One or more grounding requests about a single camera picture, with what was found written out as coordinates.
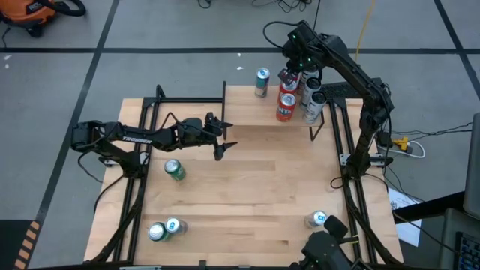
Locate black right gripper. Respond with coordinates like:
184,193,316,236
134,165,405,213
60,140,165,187
283,20,327,72

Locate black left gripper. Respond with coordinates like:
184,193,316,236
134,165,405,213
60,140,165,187
175,111,239,162

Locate white Celsius can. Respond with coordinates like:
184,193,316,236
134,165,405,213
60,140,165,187
298,76,323,110
298,66,320,82
302,91,328,125

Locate blue silver Red Bull can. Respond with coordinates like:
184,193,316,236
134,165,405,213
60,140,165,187
303,210,329,230
253,67,272,99
164,216,188,236

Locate green Sprite can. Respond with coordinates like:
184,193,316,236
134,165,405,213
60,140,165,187
163,158,187,182
147,222,169,243

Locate black computer case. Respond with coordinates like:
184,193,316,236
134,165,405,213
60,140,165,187
321,76,395,110

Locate black power adapter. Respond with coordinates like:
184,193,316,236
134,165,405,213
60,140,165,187
376,130,393,148

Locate yellow plug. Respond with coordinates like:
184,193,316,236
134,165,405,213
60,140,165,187
391,136,410,151

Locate white paper sheet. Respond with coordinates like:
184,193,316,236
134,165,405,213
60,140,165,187
387,186,423,248

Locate black desk beam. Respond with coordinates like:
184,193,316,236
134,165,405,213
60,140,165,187
391,190,467,225

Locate grey monitor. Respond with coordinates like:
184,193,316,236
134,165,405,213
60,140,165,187
461,111,480,221

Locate black mat orange stripes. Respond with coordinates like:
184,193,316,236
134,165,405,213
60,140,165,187
0,219,42,270

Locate orange shop vacuum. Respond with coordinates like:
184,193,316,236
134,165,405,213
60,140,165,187
0,0,57,38

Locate black keyboard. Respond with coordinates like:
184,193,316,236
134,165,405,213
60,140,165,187
454,231,480,270

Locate wooden shelf black frame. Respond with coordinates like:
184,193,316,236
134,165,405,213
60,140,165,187
221,80,326,143

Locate black cable tangle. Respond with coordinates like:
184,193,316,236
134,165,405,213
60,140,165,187
250,0,312,14

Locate black aluminium rig frame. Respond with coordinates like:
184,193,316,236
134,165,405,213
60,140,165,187
88,84,404,268

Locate yellow cable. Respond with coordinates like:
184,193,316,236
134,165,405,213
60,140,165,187
354,0,377,63

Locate black vacuum hose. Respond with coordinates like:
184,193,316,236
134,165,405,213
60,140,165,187
37,0,87,18

